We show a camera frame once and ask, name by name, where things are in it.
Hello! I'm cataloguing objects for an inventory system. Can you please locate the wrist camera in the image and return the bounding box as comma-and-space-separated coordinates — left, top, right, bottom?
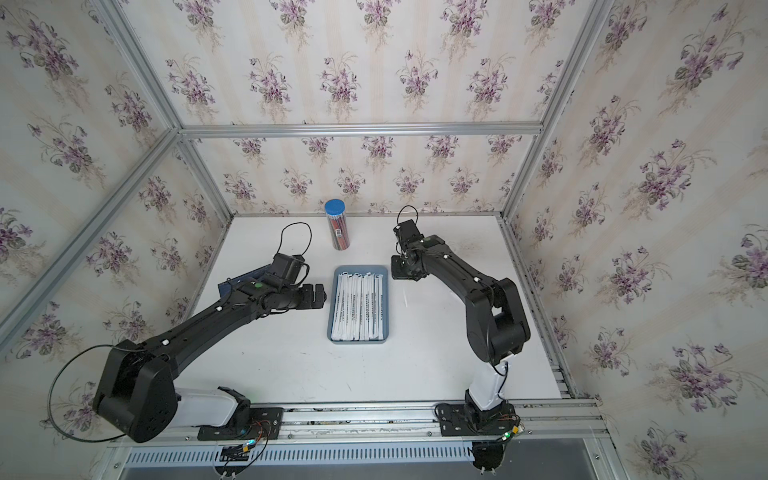
394, 219, 424, 249
270, 252, 309, 284

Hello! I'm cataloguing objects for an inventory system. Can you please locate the straw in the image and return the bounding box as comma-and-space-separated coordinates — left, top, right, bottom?
337, 284, 344, 341
342, 273, 354, 341
375, 275, 384, 340
352, 274, 364, 341
364, 273, 372, 341
347, 275, 358, 341
329, 273, 344, 342
369, 274, 380, 340
358, 275, 369, 341

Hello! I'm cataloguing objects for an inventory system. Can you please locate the vented metal strip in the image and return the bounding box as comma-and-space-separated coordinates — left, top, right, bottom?
125, 441, 474, 468

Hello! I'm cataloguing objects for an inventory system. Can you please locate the blue storage tray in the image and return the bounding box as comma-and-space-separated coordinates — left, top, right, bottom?
327, 265, 389, 344

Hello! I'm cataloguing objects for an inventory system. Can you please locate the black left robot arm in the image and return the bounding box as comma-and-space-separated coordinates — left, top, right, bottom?
92, 253, 327, 443

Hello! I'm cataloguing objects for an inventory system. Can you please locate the pencil tube with blue lid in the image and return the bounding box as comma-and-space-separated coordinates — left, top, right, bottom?
324, 199, 350, 251

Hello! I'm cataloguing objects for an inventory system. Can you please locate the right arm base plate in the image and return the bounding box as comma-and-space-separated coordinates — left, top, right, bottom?
433, 401, 523, 440

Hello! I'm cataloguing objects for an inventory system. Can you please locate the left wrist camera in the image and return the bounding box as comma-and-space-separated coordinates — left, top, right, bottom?
270, 252, 309, 284

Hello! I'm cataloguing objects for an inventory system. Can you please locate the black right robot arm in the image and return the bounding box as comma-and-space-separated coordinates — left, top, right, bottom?
391, 219, 531, 416

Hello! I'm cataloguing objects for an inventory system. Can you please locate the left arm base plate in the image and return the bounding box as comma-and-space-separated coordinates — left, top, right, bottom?
197, 407, 285, 441

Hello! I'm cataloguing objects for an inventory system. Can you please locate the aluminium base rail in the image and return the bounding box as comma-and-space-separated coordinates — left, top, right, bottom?
92, 399, 628, 479

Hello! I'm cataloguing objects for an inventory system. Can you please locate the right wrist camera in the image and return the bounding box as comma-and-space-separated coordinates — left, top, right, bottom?
394, 219, 424, 249

